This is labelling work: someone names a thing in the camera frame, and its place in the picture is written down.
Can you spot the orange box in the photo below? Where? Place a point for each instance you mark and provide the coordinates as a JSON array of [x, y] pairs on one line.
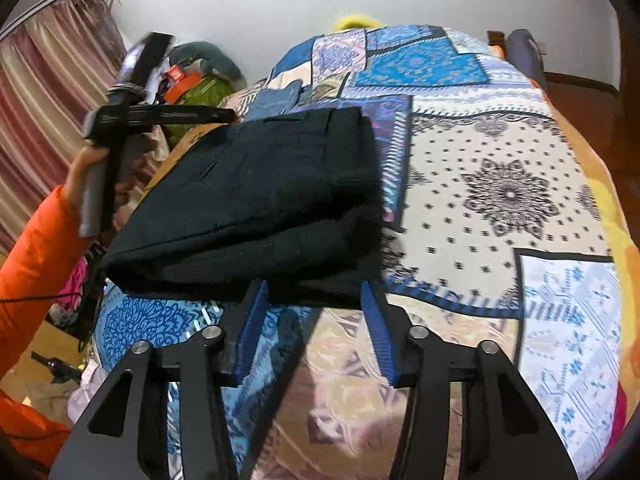
[[182, 85]]

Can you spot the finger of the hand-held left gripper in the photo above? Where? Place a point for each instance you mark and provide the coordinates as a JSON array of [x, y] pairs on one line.
[[195, 115]]

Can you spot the green laundry hamper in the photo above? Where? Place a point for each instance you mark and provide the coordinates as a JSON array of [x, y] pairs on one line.
[[205, 92]]

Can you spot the grey pillow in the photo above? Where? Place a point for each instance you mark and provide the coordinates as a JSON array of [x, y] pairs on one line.
[[210, 57]]

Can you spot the white curtain rail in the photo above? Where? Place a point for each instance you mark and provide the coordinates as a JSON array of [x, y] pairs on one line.
[[45, 7]]

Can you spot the person's left hand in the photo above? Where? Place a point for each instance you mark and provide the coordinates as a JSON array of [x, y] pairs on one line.
[[80, 180]]

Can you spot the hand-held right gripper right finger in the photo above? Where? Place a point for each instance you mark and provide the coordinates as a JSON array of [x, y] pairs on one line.
[[381, 332]]

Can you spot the white crumpled cloth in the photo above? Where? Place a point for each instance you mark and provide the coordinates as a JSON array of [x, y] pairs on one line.
[[92, 390]]

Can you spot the person's left forearm orange sleeve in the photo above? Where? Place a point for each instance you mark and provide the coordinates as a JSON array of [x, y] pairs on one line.
[[35, 270]]

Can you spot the grey purple chair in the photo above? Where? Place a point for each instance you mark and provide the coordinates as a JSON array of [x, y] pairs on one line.
[[525, 55]]

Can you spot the patchwork blanket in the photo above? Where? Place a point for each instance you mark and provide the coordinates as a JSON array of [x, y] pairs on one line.
[[490, 200]]

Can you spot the striped brown curtain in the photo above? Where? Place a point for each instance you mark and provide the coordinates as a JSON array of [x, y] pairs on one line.
[[50, 110]]

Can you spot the black pants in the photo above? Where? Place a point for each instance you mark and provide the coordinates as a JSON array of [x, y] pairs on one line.
[[260, 200]]

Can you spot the person's orange jacket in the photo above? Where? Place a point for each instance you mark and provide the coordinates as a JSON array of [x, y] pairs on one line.
[[25, 430]]

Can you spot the blue jeans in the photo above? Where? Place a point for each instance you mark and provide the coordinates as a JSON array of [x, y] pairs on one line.
[[277, 102]]

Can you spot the yellow foam tube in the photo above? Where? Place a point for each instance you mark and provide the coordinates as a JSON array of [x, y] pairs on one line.
[[357, 22]]

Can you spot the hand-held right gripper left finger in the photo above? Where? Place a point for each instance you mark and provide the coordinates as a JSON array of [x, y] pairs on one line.
[[251, 325]]

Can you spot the pink clothing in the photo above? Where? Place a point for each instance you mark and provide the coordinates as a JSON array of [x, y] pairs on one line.
[[80, 285]]

